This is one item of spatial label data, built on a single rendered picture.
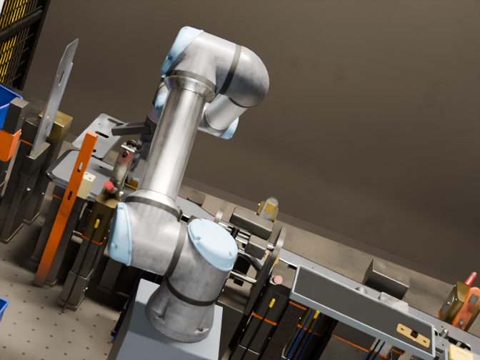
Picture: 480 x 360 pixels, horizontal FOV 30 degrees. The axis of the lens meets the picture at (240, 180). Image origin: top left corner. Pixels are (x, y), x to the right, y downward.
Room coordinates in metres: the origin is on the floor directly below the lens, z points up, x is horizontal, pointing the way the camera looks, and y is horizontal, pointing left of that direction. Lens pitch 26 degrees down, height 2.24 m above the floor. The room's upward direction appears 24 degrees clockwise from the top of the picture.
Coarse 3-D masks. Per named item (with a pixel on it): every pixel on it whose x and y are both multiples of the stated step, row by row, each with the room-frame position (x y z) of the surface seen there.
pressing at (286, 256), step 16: (64, 160) 2.23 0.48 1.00; (96, 160) 2.31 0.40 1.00; (48, 176) 2.11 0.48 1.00; (64, 176) 2.14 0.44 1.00; (96, 176) 2.22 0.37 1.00; (96, 192) 2.14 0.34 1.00; (128, 192) 2.21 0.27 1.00; (192, 208) 2.28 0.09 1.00; (240, 240) 2.23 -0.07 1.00; (288, 256) 2.26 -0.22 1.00; (320, 272) 2.25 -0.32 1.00; (336, 272) 2.30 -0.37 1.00; (352, 288) 2.24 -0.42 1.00; (368, 288) 2.28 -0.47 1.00; (432, 320) 2.27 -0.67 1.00; (448, 336) 2.22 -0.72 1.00; (464, 336) 2.26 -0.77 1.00
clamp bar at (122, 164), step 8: (128, 144) 2.07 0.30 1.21; (136, 144) 2.08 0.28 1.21; (120, 152) 2.04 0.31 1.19; (128, 152) 2.03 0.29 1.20; (120, 160) 2.04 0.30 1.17; (128, 160) 2.04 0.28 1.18; (120, 168) 2.05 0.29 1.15; (128, 168) 2.05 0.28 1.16; (112, 176) 2.05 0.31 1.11; (120, 176) 2.05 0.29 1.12; (120, 184) 2.05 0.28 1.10
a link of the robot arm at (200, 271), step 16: (192, 224) 1.60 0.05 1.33; (208, 224) 1.64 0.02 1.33; (192, 240) 1.57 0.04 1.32; (208, 240) 1.58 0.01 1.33; (224, 240) 1.62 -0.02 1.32; (176, 256) 1.55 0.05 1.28; (192, 256) 1.56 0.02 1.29; (208, 256) 1.56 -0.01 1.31; (224, 256) 1.57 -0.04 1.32; (176, 272) 1.55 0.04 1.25; (192, 272) 1.55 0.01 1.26; (208, 272) 1.56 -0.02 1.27; (224, 272) 1.58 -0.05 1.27; (176, 288) 1.56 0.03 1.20; (192, 288) 1.56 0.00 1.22; (208, 288) 1.57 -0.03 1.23
